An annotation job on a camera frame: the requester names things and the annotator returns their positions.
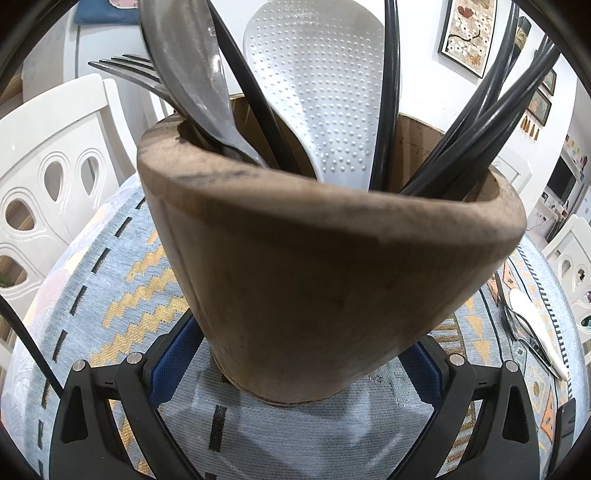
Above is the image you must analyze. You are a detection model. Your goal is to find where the black knife handle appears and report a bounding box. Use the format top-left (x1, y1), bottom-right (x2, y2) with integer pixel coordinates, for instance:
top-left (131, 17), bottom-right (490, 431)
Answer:
top-left (207, 1), bottom-right (301, 174)

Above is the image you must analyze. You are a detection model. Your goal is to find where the small framed picture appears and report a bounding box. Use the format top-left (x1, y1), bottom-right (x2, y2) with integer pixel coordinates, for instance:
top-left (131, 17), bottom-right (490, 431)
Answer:
top-left (542, 69), bottom-right (557, 96)
top-left (527, 88), bottom-right (552, 126)

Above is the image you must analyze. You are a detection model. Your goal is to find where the blue patterned woven table mat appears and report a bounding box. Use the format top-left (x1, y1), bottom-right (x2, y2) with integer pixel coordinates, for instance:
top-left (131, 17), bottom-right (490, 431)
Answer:
top-left (24, 178), bottom-right (590, 479)

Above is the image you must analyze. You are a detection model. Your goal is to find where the brown wooden utensil holder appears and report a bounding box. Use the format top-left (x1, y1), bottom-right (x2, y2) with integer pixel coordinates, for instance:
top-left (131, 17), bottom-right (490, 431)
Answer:
top-left (137, 115), bottom-right (526, 406)

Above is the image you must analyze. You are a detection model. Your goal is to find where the white chair far right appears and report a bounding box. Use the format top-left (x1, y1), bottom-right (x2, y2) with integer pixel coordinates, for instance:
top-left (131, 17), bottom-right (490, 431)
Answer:
top-left (542, 215), bottom-right (591, 343)

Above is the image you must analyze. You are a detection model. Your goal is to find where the small framed picture upper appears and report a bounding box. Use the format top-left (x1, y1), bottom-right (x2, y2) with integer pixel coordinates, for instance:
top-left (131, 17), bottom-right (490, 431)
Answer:
top-left (542, 69), bottom-right (557, 96)

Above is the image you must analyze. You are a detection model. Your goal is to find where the large framed wall picture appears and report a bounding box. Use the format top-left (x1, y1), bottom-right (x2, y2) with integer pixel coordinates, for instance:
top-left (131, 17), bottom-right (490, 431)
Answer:
top-left (439, 0), bottom-right (497, 78)

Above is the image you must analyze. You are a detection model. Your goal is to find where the dark metal spoon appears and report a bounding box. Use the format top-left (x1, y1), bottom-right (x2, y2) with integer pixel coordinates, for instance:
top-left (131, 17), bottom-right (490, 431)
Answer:
top-left (138, 0), bottom-right (267, 168)

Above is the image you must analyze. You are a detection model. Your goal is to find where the blue cloth cover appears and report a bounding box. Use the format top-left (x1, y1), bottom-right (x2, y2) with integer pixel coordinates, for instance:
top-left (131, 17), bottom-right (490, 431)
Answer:
top-left (74, 0), bottom-right (139, 25)

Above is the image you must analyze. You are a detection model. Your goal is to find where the black chopstick gold band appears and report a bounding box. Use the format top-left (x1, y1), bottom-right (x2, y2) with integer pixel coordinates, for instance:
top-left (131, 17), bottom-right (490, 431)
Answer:
top-left (400, 2), bottom-right (520, 194)

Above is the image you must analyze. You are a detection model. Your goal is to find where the white chair near left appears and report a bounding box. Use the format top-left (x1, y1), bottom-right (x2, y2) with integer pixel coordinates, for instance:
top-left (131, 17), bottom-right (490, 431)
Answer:
top-left (1, 74), bottom-right (137, 316)

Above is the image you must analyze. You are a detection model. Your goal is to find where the white chair right side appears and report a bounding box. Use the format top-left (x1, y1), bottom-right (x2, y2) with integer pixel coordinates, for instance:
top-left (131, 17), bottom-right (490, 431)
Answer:
top-left (492, 155), bottom-right (532, 194)

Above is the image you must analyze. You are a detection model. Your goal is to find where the white dimpled rice paddle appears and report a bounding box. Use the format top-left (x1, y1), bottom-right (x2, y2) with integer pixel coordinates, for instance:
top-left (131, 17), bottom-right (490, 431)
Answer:
top-left (242, 1), bottom-right (384, 190)

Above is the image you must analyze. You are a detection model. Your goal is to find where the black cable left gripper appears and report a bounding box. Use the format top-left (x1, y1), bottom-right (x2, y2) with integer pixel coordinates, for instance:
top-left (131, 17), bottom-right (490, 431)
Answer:
top-left (0, 294), bottom-right (66, 398)

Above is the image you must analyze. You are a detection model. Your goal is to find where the small framed picture lower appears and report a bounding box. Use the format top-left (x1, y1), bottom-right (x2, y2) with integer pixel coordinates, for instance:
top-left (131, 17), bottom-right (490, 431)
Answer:
top-left (527, 88), bottom-right (552, 126)

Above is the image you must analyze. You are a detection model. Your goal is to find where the white chair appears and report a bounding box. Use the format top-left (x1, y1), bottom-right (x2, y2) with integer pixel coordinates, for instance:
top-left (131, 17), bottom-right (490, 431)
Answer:
top-left (1, 74), bottom-right (137, 316)
top-left (542, 215), bottom-right (591, 343)
top-left (492, 155), bottom-right (532, 194)

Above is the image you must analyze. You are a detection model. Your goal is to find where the dark metal fork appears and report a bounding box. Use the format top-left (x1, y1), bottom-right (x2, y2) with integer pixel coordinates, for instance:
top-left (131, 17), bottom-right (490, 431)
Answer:
top-left (88, 54), bottom-right (188, 119)

